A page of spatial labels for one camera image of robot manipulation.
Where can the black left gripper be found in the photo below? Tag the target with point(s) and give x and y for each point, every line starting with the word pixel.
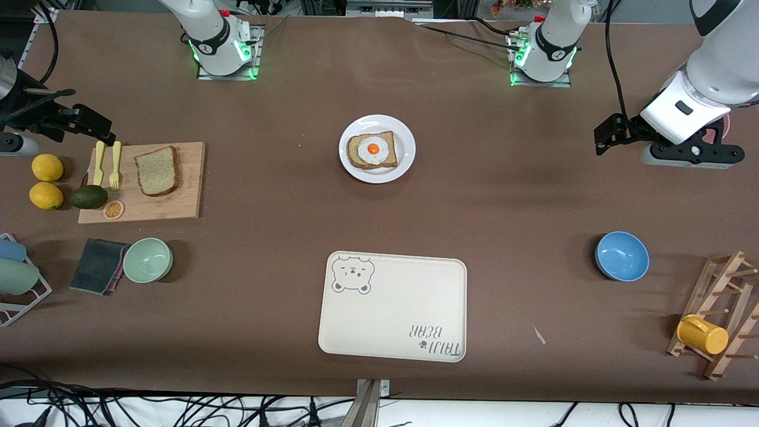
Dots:
pixel 630 128

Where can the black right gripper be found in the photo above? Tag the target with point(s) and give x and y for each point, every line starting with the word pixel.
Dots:
pixel 37 117

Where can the plain brown bread slice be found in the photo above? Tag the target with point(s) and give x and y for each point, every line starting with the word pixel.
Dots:
pixel 157 172

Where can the white round plate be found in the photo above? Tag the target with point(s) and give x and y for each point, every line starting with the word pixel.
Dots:
pixel 406 151

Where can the fried egg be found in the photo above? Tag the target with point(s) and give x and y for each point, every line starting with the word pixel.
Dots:
pixel 373 151

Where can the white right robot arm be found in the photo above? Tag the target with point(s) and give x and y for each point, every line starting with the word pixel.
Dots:
pixel 213 29

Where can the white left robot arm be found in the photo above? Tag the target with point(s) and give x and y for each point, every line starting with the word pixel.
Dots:
pixel 717 71

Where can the pink plate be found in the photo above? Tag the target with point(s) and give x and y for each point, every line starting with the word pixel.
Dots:
pixel 724 127

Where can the yellow plastic knife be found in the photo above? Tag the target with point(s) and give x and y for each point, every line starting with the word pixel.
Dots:
pixel 98 163

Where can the yellow plastic fork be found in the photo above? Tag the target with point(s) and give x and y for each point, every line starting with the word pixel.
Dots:
pixel 115 166

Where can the yellow lemon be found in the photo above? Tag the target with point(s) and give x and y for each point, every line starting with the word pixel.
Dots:
pixel 45 196
pixel 47 167

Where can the dark green avocado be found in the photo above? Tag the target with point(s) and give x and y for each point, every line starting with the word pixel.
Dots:
pixel 89 197

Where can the orange slice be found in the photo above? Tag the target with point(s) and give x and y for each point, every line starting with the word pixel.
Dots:
pixel 114 210

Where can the wooden cutting board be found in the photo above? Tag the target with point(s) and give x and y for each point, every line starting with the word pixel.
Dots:
pixel 190 184

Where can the blue bowl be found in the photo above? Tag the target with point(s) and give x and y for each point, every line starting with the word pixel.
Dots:
pixel 621 256

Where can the dark grey folded cloth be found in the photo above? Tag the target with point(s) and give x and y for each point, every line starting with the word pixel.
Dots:
pixel 98 265

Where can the pale green bowl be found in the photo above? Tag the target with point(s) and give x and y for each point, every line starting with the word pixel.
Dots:
pixel 148 261

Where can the light blue cup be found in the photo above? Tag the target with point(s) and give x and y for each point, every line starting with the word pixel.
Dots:
pixel 10 249

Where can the wooden cup rack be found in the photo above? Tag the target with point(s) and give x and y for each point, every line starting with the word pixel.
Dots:
pixel 720 279

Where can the small white tape scrap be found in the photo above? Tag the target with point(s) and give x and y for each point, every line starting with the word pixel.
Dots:
pixel 539 335

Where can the yellow cup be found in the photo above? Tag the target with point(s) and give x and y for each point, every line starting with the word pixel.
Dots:
pixel 702 335

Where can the cream tray with bear print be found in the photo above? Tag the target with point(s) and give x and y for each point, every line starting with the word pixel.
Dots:
pixel 391 308

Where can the aluminium table edge rail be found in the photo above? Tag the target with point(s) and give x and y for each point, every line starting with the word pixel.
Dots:
pixel 35 35

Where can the aluminium frame rail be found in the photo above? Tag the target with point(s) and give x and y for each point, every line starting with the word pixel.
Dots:
pixel 388 7

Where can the metal bracket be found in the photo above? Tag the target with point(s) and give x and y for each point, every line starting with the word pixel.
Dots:
pixel 367 406

